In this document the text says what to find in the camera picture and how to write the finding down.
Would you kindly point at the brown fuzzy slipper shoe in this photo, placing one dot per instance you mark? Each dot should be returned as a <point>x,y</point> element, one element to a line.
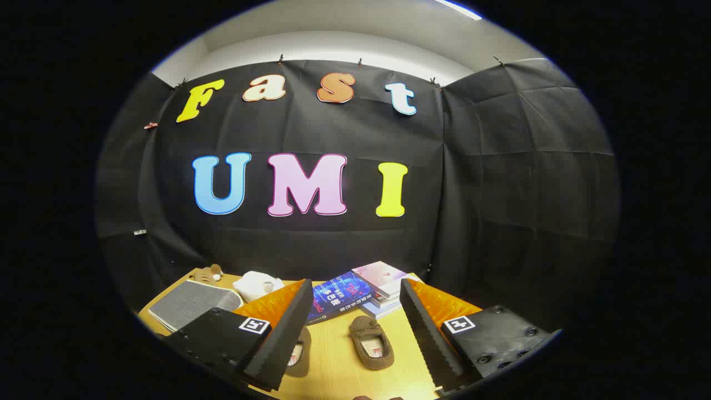
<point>303,355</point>
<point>364,328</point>

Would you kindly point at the brown striped plush toy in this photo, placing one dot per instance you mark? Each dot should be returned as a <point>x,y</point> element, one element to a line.
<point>206,274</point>

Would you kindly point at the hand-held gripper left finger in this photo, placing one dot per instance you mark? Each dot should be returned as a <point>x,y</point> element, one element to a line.
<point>283,339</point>

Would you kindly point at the light blue book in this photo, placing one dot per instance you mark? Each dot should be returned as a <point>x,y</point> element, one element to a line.
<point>380,311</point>

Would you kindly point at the book with red black spine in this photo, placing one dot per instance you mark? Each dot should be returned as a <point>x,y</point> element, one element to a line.
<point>386,300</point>

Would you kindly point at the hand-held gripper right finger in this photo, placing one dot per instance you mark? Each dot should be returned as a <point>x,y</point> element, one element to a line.
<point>427,339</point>

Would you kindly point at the pink and white book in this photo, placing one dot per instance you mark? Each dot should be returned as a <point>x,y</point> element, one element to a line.
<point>380,275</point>

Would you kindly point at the white plush toy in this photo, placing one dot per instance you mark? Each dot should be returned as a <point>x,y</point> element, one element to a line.
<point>253,284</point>

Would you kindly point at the grey fabric storage box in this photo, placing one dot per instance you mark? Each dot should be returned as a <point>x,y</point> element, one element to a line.
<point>189,303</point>

